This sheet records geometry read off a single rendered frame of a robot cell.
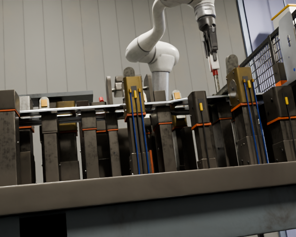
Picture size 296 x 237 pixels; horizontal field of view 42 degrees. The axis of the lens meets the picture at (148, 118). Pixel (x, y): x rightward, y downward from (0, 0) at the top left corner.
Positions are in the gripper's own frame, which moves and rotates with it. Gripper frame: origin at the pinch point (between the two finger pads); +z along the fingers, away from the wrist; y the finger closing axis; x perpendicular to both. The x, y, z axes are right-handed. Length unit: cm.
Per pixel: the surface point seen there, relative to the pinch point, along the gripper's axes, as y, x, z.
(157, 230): 81, -46, 63
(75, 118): 5, -59, 21
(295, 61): 17.1, 26.6, 8.4
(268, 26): -266, 185, -156
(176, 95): -0.6, -18.0, 13.0
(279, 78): -0.7, 28.6, 8.8
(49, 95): -12, -70, 5
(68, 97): -15, -62, 6
